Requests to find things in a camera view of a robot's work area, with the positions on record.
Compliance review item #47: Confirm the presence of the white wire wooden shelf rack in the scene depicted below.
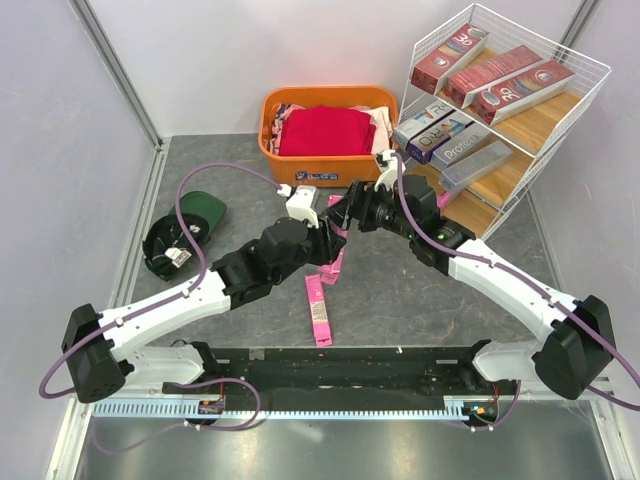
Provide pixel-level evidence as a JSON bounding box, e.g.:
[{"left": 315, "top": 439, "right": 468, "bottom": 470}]
[{"left": 408, "top": 3, "right": 612, "bottom": 240}]

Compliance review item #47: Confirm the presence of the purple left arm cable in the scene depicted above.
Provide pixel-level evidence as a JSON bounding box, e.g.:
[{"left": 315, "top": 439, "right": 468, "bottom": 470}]
[{"left": 39, "top": 162, "right": 291, "bottom": 454}]

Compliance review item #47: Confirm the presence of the silver toothpaste box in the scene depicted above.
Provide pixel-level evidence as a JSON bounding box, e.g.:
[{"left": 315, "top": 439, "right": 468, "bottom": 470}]
[
  {"left": 439, "top": 141, "right": 513, "bottom": 195},
  {"left": 430, "top": 123, "right": 492, "bottom": 171}
]

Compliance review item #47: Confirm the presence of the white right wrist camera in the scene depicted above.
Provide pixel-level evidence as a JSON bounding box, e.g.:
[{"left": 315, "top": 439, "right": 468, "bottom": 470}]
[{"left": 374, "top": 149, "right": 405, "bottom": 191}]

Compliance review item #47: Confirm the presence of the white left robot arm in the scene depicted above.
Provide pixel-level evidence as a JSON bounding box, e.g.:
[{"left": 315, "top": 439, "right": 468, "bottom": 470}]
[{"left": 61, "top": 217, "right": 346, "bottom": 404}]

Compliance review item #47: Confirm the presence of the red 3D toothpaste box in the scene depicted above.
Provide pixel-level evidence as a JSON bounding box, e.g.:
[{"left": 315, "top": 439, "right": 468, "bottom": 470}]
[
  {"left": 471, "top": 60, "right": 575, "bottom": 126},
  {"left": 410, "top": 23, "right": 490, "bottom": 95}
]

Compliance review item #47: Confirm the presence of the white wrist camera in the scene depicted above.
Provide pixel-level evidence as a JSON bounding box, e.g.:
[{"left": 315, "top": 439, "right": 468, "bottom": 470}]
[
  {"left": 374, "top": 149, "right": 405, "bottom": 191},
  {"left": 277, "top": 184, "right": 319, "bottom": 229}
]

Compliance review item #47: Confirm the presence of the cream patterned cloth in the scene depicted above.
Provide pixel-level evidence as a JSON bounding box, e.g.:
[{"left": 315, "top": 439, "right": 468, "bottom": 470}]
[{"left": 353, "top": 106, "right": 393, "bottom": 155}]

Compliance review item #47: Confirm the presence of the orange plastic basket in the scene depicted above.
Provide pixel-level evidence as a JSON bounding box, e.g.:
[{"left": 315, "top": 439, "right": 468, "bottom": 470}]
[{"left": 258, "top": 85, "right": 399, "bottom": 188}]

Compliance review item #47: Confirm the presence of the green black cap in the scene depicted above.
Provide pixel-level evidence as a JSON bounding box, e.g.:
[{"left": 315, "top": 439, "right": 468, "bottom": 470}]
[{"left": 142, "top": 191, "right": 227, "bottom": 281}]

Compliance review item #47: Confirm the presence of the dark red toothpaste box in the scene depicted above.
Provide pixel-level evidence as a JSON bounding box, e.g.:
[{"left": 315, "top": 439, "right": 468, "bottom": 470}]
[{"left": 444, "top": 45, "right": 544, "bottom": 109}]

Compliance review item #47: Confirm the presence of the red folded cloth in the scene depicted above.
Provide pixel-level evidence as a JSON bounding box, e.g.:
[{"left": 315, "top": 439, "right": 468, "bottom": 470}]
[{"left": 278, "top": 106, "right": 376, "bottom": 157}]

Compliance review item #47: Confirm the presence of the pink toothpaste box angled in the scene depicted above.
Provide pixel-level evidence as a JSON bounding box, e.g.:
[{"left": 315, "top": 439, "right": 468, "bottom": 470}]
[{"left": 305, "top": 274, "right": 333, "bottom": 347}]

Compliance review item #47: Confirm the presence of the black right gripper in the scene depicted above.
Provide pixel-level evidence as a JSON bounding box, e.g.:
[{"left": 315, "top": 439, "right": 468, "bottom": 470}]
[{"left": 322, "top": 179, "right": 417, "bottom": 240}]

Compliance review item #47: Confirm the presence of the blue slotted cable duct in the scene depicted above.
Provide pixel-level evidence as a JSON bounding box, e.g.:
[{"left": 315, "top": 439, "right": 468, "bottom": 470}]
[{"left": 93, "top": 398, "right": 490, "bottom": 421}]

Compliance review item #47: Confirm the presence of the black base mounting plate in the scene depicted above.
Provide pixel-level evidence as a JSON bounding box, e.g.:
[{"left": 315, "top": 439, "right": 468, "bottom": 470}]
[{"left": 192, "top": 342, "right": 516, "bottom": 398}]

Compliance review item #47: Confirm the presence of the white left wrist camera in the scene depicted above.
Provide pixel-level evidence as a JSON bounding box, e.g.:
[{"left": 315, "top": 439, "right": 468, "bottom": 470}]
[{"left": 277, "top": 184, "right": 319, "bottom": 229}]

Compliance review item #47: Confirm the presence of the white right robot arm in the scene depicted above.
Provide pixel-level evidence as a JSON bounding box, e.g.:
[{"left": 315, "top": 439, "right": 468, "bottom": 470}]
[{"left": 326, "top": 175, "right": 615, "bottom": 400}]

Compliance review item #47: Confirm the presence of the aluminium frame rail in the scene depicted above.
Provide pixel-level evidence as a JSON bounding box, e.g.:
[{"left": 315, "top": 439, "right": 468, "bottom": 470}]
[{"left": 67, "top": 0, "right": 166, "bottom": 151}]

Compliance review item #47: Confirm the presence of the pink toothpaste box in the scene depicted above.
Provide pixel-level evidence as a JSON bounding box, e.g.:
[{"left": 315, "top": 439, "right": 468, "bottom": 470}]
[
  {"left": 437, "top": 192, "right": 454, "bottom": 209},
  {"left": 317, "top": 194, "right": 348, "bottom": 285}
]

